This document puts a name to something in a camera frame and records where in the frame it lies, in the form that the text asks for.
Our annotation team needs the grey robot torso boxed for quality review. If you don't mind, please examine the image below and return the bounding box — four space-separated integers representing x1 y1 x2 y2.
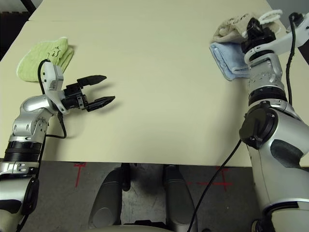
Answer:
82 223 194 232

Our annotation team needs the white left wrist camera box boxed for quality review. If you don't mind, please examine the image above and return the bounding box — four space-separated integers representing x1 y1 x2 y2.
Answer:
40 62 70 114

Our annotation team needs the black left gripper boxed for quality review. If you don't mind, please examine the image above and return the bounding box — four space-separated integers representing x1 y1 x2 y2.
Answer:
60 74 116 113

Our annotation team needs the grey left robot leg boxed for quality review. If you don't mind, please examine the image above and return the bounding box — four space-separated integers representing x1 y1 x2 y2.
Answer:
88 165 131 229

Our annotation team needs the green folded towel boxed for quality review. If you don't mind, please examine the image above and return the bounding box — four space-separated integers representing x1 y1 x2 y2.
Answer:
16 36 75 83

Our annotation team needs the beige towel with white trim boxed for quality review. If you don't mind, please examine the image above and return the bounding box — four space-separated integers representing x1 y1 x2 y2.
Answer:
212 9 283 45

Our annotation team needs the grey right robot leg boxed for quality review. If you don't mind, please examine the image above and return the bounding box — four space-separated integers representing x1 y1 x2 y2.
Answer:
164 165 199 232

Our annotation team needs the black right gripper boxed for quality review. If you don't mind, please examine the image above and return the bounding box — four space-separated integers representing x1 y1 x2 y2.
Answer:
240 17 277 53

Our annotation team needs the black foam mat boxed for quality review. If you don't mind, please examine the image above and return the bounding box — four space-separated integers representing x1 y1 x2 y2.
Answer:
0 11 30 61

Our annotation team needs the grey robot leg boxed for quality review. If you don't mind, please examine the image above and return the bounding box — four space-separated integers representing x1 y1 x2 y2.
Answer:
164 165 199 232
88 165 131 229

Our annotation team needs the side table with black frame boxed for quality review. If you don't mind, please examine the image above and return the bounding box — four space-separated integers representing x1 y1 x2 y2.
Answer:
20 0 37 12

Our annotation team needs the light blue folded towel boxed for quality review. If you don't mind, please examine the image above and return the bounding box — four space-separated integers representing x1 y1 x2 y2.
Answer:
209 42 253 82

